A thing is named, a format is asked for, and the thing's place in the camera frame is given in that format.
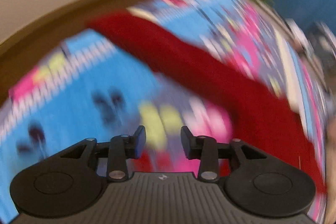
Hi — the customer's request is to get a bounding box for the red knitted garment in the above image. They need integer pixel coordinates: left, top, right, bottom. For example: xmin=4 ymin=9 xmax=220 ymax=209
xmin=87 ymin=12 xmax=327 ymax=194

